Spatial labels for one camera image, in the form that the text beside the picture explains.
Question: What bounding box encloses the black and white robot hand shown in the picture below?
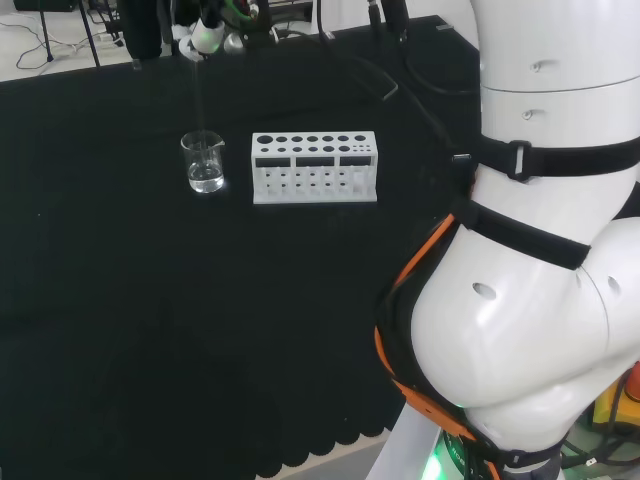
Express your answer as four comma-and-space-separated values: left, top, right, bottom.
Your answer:
171, 0, 282, 63

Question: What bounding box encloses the clear glass rod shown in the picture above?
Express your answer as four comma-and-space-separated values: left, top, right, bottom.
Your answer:
191, 53, 208, 146

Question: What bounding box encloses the clear glass beaker with water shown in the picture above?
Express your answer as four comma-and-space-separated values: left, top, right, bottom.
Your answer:
180, 129, 227, 196

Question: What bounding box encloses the white test tube rack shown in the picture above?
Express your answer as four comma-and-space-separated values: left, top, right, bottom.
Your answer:
251, 130, 379, 207

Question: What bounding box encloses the black tripod leg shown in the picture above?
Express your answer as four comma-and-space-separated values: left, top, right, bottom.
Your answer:
77, 0, 102, 69
37, 0, 56, 64

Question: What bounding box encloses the black bench cloth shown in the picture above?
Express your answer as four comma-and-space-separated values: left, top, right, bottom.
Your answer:
0, 14, 484, 479

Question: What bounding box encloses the yellow stop button box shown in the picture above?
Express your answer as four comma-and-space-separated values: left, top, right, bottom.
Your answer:
591, 360, 640, 437

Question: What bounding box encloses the thin black cable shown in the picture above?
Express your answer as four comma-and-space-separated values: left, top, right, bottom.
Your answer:
313, 0, 474, 166

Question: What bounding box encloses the thick black cable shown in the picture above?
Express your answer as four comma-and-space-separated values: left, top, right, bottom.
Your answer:
366, 0, 482, 97

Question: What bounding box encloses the white floor cable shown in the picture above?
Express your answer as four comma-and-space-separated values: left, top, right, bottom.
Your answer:
14, 12, 126, 72

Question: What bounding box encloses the orange cable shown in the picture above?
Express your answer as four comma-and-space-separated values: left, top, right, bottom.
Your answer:
373, 213, 504, 480

